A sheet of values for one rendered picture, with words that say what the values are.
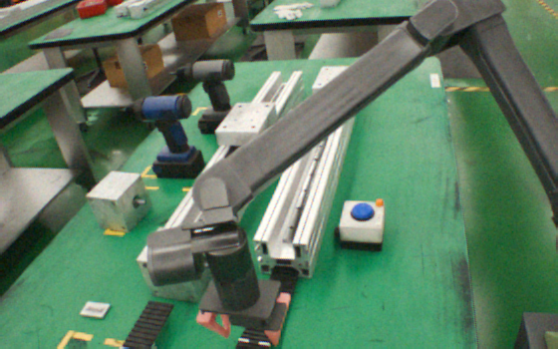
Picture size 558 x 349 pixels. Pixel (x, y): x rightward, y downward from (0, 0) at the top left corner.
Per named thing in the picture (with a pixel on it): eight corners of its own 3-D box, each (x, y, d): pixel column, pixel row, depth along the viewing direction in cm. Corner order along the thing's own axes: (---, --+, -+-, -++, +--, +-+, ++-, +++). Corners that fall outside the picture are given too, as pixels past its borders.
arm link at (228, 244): (246, 243, 52) (244, 214, 57) (189, 253, 52) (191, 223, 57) (256, 284, 56) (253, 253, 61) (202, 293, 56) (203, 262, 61)
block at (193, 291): (211, 304, 79) (198, 267, 74) (151, 295, 83) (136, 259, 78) (228, 269, 86) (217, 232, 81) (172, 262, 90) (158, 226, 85)
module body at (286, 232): (312, 277, 81) (307, 243, 77) (260, 272, 84) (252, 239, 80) (361, 94, 145) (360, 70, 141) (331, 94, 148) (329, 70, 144)
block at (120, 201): (138, 234, 99) (125, 200, 94) (100, 227, 103) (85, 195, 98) (160, 207, 107) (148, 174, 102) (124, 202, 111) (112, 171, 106)
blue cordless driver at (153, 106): (199, 179, 115) (177, 103, 103) (134, 178, 120) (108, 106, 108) (209, 164, 121) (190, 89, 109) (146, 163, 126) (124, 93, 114)
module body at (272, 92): (216, 267, 87) (206, 235, 82) (172, 262, 90) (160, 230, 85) (304, 95, 151) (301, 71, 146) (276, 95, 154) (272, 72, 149)
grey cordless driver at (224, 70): (239, 135, 133) (225, 65, 121) (179, 136, 138) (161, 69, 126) (247, 122, 139) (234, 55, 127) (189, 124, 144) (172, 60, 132)
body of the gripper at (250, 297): (216, 282, 66) (205, 245, 62) (283, 289, 63) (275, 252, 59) (200, 316, 61) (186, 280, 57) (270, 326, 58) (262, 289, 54)
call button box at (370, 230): (382, 252, 84) (382, 226, 81) (332, 248, 87) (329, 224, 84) (385, 224, 91) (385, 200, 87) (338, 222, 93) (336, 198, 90)
